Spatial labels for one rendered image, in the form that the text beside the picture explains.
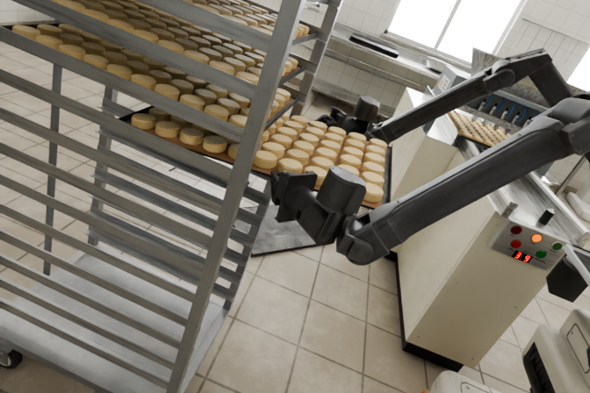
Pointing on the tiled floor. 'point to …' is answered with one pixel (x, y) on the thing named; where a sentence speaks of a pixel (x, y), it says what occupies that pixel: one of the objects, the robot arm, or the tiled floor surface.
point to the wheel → (12, 360)
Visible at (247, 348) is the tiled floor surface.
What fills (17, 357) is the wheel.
